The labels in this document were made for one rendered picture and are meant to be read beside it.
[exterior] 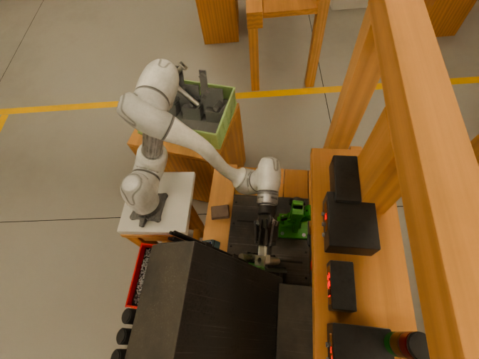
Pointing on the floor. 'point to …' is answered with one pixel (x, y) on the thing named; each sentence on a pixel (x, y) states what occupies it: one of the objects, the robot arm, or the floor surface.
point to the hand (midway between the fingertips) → (264, 254)
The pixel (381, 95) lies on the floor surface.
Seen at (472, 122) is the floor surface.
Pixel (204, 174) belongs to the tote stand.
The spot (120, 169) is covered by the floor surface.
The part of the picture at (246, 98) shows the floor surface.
